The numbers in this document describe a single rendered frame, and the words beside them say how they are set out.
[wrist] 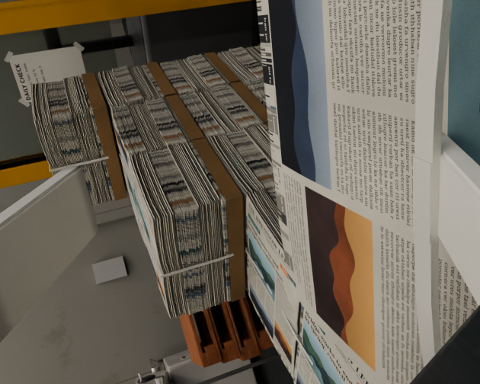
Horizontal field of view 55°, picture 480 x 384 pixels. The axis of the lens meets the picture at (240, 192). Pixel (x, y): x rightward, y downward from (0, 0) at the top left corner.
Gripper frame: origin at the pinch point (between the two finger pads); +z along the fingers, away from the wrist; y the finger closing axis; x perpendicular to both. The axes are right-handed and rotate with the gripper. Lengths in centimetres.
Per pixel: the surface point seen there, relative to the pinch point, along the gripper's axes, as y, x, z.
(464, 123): 7.6, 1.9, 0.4
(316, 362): 0, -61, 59
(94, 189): -75, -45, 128
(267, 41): 0.3, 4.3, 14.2
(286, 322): -7, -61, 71
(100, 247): -327, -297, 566
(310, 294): 1.7, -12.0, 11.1
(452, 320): 7.6, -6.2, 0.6
